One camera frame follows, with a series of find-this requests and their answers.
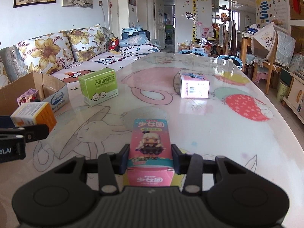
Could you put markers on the green medicine box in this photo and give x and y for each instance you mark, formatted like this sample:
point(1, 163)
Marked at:
point(98, 86)

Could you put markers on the giraffe height chart sticker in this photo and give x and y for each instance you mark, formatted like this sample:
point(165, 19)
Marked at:
point(194, 15)

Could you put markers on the red snack box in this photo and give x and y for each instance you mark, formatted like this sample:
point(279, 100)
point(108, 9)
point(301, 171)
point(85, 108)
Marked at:
point(114, 44)

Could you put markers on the pink plastic stool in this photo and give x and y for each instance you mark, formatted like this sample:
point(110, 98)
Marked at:
point(260, 76)

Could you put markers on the grey green cushion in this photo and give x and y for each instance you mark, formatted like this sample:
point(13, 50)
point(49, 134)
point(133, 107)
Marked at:
point(13, 63)

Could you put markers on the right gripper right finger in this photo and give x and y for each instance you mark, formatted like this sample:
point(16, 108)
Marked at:
point(192, 166)

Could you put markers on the floral cushion middle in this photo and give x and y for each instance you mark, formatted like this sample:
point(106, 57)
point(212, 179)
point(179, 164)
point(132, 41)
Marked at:
point(46, 54)

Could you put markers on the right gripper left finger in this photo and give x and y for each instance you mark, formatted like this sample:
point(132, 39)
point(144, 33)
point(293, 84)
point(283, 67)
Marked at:
point(109, 165)

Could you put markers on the floral cushion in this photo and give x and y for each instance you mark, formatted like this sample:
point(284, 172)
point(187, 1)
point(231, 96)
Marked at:
point(46, 54)
point(87, 43)

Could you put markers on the white tv cabinet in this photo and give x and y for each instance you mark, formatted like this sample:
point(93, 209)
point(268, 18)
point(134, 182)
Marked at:
point(294, 97)

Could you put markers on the pink anime girl box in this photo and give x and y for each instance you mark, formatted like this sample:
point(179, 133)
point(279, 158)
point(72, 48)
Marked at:
point(150, 160)

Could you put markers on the open cardboard box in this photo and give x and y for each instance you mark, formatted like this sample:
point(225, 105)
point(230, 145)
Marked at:
point(34, 87)

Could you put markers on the green waste bin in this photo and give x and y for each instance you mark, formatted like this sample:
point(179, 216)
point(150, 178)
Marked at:
point(282, 91)

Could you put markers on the sofa with cartoon cover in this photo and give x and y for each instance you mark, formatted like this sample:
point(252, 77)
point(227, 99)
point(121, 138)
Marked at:
point(115, 60)

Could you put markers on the tilted cardboard box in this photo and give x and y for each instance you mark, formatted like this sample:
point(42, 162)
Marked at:
point(262, 41)

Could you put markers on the pink patterned toy box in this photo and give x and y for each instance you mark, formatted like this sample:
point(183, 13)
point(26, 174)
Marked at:
point(31, 95)

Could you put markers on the floral cushion far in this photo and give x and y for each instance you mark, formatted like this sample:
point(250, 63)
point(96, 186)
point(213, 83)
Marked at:
point(87, 43)

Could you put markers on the wooden chair with cover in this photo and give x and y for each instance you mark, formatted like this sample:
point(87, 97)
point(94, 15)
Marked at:
point(280, 55)

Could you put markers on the white pink barcode box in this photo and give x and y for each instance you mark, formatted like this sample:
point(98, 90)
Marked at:
point(193, 85)

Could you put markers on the orange white medicine box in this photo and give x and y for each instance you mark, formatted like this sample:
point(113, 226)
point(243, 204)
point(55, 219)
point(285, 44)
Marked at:
point(34, 113)

